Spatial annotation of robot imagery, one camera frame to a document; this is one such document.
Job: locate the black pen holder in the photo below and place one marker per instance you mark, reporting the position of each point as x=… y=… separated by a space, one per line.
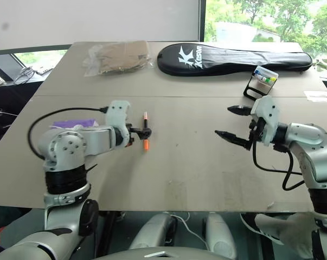
x=254 y=90

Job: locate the grey robot torso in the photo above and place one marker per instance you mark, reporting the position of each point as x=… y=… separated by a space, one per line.
x=166 y=254

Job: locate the white paper label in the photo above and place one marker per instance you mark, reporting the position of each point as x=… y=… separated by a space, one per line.
x=319 y=96

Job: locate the black Kason racket bag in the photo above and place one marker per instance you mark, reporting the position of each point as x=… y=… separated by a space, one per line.
x=228 y=61

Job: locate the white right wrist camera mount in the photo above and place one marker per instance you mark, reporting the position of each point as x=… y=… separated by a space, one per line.
x=269 y=113

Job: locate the silver rounded robot leg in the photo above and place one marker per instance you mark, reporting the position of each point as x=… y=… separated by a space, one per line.
x=220 y=233
x=152 y=230

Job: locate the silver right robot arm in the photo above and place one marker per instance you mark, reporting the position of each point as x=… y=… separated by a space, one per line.
x=309 y=135

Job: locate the pale green cloth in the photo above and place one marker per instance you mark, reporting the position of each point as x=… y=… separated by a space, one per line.
x=326 y=66

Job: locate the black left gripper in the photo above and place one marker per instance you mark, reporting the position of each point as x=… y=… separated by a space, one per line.
x=130 y=134

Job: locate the plastic bag with brown cardboard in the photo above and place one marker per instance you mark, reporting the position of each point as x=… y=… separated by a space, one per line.
x=122 y=57

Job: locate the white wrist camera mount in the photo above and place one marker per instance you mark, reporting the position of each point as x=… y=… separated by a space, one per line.
x=269 y=113
x=117 y=112

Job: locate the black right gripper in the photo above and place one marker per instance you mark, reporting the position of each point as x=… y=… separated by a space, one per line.
x=256 y=130

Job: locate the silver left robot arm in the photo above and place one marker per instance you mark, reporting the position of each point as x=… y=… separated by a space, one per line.
x=65 y=146

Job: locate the clear box of coloured items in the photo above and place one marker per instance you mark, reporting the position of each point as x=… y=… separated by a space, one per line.
x=266 y=75

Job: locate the purple sheet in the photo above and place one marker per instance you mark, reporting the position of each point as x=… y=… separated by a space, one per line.
x=73 y=123

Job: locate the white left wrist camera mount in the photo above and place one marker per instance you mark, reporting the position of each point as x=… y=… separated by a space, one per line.
x=117 y=112

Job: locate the white paper on side desk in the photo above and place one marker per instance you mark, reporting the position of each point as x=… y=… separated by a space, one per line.
x=45 y=69

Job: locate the black and white sneaker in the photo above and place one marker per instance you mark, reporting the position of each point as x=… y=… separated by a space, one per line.
x=250 y=222

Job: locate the dark window frame post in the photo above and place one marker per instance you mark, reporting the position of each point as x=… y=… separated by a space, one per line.
x=202 y=20

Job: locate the orange and black pen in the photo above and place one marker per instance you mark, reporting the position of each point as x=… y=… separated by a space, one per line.
x=146 y=146

